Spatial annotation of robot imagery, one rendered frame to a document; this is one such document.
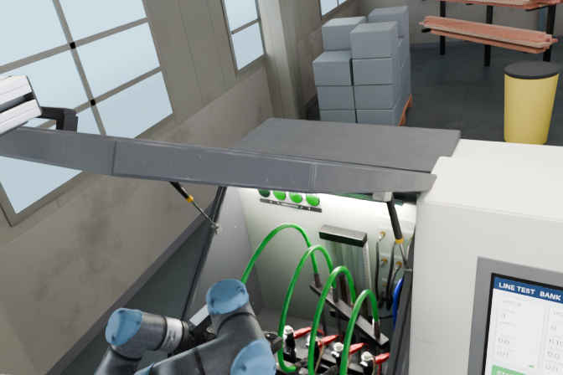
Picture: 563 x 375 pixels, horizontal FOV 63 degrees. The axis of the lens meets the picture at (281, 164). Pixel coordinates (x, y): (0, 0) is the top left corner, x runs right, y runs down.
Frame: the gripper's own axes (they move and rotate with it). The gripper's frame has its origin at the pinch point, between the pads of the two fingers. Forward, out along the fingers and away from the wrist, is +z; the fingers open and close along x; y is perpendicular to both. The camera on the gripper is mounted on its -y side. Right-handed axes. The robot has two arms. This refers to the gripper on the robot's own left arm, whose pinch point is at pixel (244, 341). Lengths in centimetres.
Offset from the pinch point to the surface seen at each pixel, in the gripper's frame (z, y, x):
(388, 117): 247, -194, -203
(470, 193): 12, -49, 43
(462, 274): 17, -32, 43
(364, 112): 233, -193, -223
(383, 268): 36.8, -30.4, 6.8
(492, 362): 30, -16, 47
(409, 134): 30, -72, 7
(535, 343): 29, -23, 56
